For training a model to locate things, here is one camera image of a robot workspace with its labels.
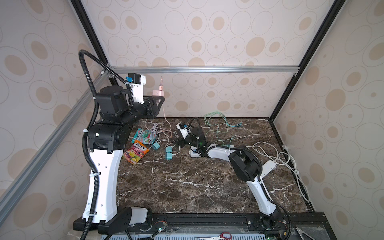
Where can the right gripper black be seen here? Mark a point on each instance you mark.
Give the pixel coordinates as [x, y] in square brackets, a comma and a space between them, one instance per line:
[181, 140]

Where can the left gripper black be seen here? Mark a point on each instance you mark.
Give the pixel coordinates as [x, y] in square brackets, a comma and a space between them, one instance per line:
[151, 103]

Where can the pink charger plug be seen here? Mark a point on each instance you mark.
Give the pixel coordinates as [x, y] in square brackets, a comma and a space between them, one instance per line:
[160, 92]

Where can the white multicolour power strip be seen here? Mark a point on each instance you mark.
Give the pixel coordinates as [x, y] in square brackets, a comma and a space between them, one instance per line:
[194, 154]

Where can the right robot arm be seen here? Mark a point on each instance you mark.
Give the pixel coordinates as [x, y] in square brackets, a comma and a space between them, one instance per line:
[247, 167]

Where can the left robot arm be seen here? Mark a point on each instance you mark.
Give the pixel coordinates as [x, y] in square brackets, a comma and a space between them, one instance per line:
[116, 109]

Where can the teal charger plug small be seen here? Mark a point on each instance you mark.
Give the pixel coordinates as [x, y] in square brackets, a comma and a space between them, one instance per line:
[169, 149]

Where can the teal candy bag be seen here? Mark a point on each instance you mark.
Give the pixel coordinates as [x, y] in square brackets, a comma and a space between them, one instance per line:
[146, 137]

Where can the orange Fox's candy bag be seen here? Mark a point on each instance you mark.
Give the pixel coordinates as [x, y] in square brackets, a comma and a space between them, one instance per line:
[135, 153]

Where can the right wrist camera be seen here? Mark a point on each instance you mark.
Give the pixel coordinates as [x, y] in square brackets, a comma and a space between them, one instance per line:
[183, 129]

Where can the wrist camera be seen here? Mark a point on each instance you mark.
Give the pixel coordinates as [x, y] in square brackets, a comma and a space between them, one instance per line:
[183, 129]
[137, 83]

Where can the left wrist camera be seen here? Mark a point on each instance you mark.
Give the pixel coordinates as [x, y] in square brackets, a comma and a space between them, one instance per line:
[137, 83]

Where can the horizontal aluminium rail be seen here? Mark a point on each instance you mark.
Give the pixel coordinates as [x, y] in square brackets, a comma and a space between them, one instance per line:
[207, 69]

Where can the diagonal aluminium rail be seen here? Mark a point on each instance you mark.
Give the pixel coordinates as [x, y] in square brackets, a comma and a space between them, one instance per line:
[36, 185]

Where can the red handled scissors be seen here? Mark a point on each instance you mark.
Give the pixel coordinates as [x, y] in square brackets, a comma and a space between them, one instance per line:
[222, 236]

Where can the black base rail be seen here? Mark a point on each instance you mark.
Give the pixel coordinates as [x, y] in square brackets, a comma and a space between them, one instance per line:
[210, 222]

